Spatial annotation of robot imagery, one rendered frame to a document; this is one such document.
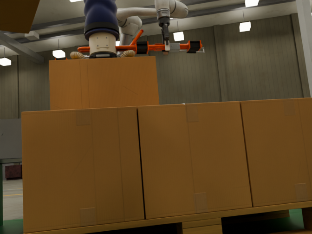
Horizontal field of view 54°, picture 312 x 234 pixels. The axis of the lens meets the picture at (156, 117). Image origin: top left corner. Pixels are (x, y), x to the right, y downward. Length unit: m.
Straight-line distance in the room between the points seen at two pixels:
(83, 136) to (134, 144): 0.18
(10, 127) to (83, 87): 0.44
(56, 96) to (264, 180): 1.15
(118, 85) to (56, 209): 0.87
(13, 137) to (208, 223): 0.98
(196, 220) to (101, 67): 1.02
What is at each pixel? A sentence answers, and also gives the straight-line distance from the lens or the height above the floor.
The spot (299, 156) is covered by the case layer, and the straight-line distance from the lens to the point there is 1.32.
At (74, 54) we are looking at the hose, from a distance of 1.93.
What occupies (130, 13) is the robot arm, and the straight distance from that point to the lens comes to 2.45.
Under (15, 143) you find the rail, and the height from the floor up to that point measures 0.48.
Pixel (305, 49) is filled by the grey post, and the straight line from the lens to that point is 4.65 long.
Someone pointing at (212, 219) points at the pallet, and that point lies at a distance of 1.17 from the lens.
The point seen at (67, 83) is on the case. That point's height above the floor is 0.81.
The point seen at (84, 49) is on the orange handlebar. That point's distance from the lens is 2.03.
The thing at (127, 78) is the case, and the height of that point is 0.82.
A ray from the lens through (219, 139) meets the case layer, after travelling 1.17.
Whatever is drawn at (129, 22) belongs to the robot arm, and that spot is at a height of 1.48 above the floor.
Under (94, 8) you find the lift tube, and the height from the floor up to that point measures 1.31.
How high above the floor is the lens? 0.34
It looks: 8 degrees up
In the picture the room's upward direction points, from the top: 5 degrees counter-clockwise
